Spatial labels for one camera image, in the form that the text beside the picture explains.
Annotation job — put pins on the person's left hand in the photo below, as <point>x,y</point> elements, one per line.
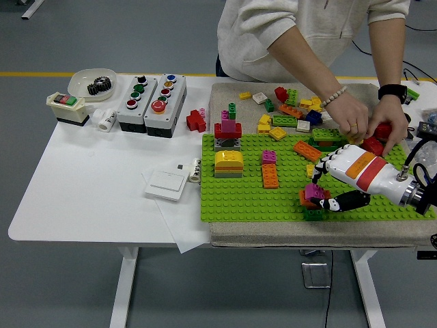
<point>392,114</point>

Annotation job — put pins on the small magenta brick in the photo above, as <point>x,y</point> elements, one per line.
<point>224,115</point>

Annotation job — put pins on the person's right forearm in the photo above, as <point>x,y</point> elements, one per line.
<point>300,58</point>

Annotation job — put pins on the dark green frame brick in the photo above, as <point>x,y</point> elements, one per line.
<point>314,146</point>

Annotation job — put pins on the white pipe fitting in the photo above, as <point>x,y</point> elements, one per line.
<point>107,121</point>

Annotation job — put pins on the lime long brick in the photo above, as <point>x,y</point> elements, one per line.
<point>326,134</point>
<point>284,121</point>

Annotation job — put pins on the yellow orange grey brick stack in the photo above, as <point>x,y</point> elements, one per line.
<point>228,157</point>

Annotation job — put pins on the bag of blue parts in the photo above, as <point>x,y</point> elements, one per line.
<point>431,115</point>

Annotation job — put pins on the person's right hand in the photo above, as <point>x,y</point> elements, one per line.
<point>351,116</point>

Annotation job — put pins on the black box yellow marks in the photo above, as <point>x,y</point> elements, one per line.
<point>428,129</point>

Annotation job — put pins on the silver floor outlet box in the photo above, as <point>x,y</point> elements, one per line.
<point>315,275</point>

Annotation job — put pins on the orange long brick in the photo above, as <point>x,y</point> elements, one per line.
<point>270,176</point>
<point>307,150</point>
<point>291,111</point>
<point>304,201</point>

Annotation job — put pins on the small pink brick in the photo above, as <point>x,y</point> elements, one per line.
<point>203,112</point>

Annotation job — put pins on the white labelled cylinder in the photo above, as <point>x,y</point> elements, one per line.
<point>195,171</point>

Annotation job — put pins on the cream red-green switch box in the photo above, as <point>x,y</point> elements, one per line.
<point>68,111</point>

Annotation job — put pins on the small white grey cube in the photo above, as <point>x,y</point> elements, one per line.
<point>180,167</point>

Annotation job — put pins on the dark green small brick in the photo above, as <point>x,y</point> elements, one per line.
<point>269,106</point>

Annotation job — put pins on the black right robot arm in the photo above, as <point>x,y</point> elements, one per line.
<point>425,200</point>

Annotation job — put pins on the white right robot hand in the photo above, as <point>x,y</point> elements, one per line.
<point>362,167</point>

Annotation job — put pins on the white paper sheet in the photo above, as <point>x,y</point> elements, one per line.
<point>184,225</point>

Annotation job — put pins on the red wide brick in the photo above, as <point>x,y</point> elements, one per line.
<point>218,130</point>

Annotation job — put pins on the black metal gear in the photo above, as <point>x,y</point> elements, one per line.
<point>99,86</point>

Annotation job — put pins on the yellow square brick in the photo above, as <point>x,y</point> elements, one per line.
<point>278,133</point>
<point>309,171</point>

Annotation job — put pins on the grey emergency-stop control box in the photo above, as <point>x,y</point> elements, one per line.
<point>157,119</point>

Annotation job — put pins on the white square brick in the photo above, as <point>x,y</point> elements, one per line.
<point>260,98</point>
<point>303,126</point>
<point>326,117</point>

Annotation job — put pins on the black table control panel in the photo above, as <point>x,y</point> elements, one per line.
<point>426,256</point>

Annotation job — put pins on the red square brick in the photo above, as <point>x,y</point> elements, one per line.
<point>280,94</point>

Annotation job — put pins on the yellow small brick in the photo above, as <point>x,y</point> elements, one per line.
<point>244,95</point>

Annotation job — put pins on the lime small brick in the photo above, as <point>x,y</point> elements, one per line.
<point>413,93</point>

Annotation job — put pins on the red sloped brick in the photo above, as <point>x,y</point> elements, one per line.
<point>373,146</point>

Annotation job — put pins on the white plastic bowl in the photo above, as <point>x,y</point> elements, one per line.
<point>80,83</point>

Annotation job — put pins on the grey arch brick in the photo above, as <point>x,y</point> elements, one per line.
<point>219,146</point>

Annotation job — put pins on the black fob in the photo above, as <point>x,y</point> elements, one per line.
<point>410,133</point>

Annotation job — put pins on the lime green studded baseplate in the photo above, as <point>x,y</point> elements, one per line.
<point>239,198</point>

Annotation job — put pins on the white furniture foot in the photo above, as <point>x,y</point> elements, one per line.
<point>32,8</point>

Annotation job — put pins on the red cross-shaped brick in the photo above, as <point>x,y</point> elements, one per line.
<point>195,120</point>

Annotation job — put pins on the clear plastic bag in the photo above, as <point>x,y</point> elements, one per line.
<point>426,153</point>

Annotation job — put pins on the pink square brick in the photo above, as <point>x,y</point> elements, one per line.
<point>228,125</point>

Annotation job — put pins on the blue square brick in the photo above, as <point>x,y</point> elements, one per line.
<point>313,117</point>

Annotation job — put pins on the person's left forearm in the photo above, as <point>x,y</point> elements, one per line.
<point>387,51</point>

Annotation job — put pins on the dark green narrow brick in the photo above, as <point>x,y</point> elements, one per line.
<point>232,111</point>

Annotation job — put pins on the white table leg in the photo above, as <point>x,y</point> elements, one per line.
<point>367,290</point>
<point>124,290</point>

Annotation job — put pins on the black wristwatch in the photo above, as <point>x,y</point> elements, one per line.
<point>392,92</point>

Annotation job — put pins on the white wall switch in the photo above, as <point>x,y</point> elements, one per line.
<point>165,184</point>

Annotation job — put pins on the person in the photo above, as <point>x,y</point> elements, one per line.
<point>259,34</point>

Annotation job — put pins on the magenta square brick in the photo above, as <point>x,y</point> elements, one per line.
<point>269,157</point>
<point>314,191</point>

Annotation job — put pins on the grey four-button control box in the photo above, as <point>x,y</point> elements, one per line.
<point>128,114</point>

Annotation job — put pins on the grey-brown mat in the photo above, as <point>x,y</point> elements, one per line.
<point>222,92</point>

